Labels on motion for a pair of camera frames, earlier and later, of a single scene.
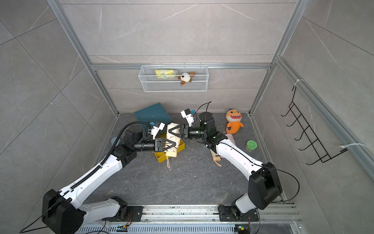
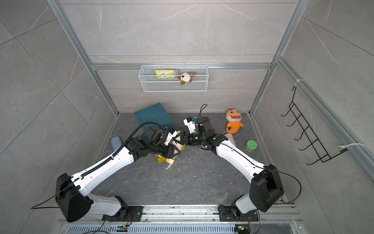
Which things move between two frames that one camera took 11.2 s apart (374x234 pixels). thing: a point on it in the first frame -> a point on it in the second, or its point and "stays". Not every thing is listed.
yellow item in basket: (164, 73) stays
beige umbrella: (216, 158) -> (176, 143)
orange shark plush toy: (233, 117) stays
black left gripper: (158, 147) -> (169, 153)
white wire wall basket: (174, 78) stays
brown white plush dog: (186, 77) stays
